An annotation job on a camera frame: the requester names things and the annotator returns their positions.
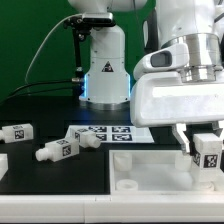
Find black cables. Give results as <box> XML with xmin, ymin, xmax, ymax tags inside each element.
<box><xmin>0</xmin><ymin>79</ymin><xmax>84</xmax><ymax>107</ymax></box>

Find white front obstacle rail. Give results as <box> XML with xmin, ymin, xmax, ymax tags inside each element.
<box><xmin>0</xmin><ymin>195</ymin><xmax>224</xmax><ymax>223</ymax></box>

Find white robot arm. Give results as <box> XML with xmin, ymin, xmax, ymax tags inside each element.
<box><xmin>68</xmin><ymin>0</ymin><xmax>224</xmax><ymax>153</ymax></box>

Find white marker base plate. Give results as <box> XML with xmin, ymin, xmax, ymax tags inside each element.
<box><xmin>66</xmin><ymin>125</ymin><xmax>154</xmax><ymax>143</ymax></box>

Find white left obstacle block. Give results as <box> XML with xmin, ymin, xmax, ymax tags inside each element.
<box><xmin>0</xmin><ymin>154</ymin><xmax>8</xmax><ymax>181</ymax></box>

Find grey cable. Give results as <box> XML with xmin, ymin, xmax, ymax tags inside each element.
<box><xmin>24</xmin><ymin>14</ymin><xmax>78</xmax><ymax>94</ymax></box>

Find white square table top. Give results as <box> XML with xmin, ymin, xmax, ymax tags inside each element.
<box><xmin>109</xmin><ymin>150</ymin><xmax>224</xmax><ymax>194</ymax></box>

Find black camera stand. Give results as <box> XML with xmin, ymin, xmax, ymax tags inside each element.
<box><xmin>63</xmin><ymin>11</ymin><xmax>117</xmax><ymax>98</ymax></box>

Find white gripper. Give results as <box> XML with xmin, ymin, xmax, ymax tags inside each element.
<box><xmin>130</xmin><ymin>72</ymin><xmax>224</xmax><ymax>155</ymax></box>

